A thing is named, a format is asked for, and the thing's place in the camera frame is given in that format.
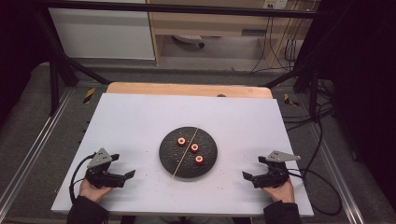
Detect dark curtain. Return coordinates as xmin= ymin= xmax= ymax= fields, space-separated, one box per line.
xmin=0 ymin=0 xmax=50 ymax=124
xmin=306 ymin=0 xmax=396 ymax=203

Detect white chair base with wheel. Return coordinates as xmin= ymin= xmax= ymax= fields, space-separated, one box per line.
xmin=172 ymin=34 xmax=206 ymax=49

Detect round black plate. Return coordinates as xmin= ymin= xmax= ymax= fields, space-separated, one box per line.
xmin=159 ymin=126 xmax=219 ymax=179

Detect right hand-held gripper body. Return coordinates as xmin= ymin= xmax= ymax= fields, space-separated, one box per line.
xmin=252 ymin=150 xmax=302 ymax=189

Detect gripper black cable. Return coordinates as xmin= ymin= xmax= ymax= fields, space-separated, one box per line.
xmin=288 ymin=167 xmax=344 ymax=217
xmin=68 ymin=152 xmax=96 ymax=204

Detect white cabinet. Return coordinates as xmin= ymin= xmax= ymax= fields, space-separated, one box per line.
xmin=48 ymin=0 xmax=156 ymax=61

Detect aluminium floor rail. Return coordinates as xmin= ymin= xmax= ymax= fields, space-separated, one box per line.
xmin=0 ymin=88 xmax=75 ymax=213
xmin=311 ymin=124 xmax=366 ymax=224

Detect white board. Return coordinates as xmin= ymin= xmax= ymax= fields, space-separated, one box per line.
xmin=50 ymin=92 xmax=315 ymax=217

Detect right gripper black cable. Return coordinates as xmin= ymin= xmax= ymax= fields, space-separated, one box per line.
xmin=288 ymin=167 xmax=344 ymax=217

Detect white wall socket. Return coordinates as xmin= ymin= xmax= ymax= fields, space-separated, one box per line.
xmin=262 ymin=0 xmax=289 ymax=10

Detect yellow and black tape strip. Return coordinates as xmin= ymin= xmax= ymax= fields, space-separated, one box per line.
xmin=82 ymin=87 xmax=97 ymax=105
xmin=283 ymin=92 xmax=300 ymax=108

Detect thin wooden skewer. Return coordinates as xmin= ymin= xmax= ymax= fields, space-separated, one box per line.
xmin=172 ymin=127 xmax=200 ymax=179

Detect hanging black cables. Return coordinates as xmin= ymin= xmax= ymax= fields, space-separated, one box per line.
xmin=249 ymin=15 xmax=301 ymax=75

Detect person's right hand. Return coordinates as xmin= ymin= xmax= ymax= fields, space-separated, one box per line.
xmin=270 ymin=178 xmax=296 ymax=203

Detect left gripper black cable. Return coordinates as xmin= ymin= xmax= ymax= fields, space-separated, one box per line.
xmin=68 ymin=152 xmax=96 ymax=204

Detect black floor cables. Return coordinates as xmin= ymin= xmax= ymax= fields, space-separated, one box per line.
xmin=281 ymin=78 xmax=335 ymax=133

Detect black metal frame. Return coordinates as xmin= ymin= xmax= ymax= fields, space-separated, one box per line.
xmin=31 ymin=0 xmax=331 ymax=119

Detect light wooden desk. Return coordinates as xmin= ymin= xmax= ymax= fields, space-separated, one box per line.
xmin=146 ymin=0 xmax=312 ymax=69

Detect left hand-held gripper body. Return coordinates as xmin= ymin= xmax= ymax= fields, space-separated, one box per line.
xmin=84 ymin=147 xmax=125 ymax=189

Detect person's left hand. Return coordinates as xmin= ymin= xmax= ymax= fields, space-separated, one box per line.
xmin=78 ymin=179 xmax=113 ymax=204

